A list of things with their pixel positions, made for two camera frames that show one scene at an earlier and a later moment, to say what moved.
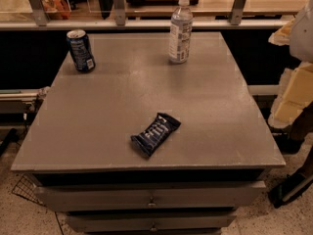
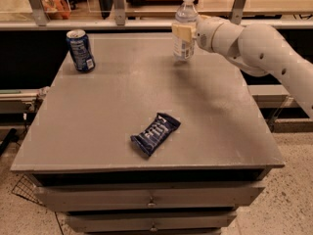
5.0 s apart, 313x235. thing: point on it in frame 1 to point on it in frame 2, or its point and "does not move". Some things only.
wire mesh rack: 26,189 does not move
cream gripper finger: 281,36 to 204,30
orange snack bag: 53,4 does not move
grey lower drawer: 144,221 does not move
